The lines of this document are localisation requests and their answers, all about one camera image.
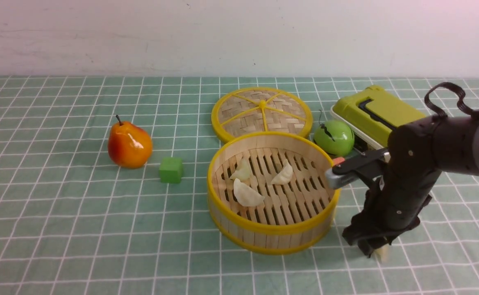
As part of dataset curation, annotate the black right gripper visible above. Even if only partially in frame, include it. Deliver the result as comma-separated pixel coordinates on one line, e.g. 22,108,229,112
342,164,442,258

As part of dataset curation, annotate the yellowish dumpling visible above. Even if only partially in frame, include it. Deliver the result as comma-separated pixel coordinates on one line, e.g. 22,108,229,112
374,244,389,263

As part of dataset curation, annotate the white dumpling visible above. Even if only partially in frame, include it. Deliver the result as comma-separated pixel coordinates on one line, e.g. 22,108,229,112
270,159,294,185
229,158,252,182
233,179,265,207

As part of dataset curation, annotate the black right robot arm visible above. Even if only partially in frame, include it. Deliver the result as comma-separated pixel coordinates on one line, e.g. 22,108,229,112
334,115,479,256

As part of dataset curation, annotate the bamboo steamer tray yellow rim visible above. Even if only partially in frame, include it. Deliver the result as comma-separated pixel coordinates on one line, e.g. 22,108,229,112
207,132,341,255

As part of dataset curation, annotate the woven bamboo steamer lid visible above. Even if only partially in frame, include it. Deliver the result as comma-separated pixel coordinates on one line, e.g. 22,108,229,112
211,86,313,143

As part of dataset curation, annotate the orange foam cube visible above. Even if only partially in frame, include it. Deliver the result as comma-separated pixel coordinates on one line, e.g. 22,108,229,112
332,157,345,166

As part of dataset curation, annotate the green toy apple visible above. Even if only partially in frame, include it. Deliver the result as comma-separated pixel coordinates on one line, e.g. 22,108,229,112
313,111,355,157

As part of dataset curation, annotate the white box green lid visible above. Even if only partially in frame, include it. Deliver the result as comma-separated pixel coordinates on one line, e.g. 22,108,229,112
330,85,425,152

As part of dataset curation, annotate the green foam cube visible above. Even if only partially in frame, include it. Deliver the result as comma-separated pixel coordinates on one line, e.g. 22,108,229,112
159,157,184,184

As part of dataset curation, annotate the orange red toy pear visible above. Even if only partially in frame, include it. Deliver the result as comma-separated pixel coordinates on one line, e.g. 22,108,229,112
107,115,153,169

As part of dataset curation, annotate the green checkered tablecloth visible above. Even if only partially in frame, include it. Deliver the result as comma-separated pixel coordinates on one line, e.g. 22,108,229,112
0,75,479,295

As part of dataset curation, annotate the black coiled cable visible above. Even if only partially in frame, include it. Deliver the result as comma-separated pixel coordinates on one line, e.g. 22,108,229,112
424,82,479,120

